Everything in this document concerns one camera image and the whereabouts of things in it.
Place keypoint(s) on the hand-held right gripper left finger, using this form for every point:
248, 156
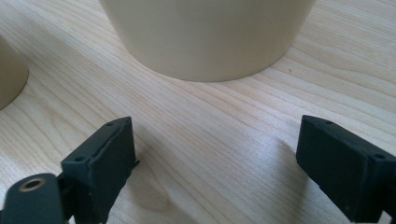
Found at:
99, 161

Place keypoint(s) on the beige round container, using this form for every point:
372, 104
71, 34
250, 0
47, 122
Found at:
11, 74

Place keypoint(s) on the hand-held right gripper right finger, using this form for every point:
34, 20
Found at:
345, 168

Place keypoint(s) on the beige container with perforated insert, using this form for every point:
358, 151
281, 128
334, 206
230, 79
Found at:
205, 37

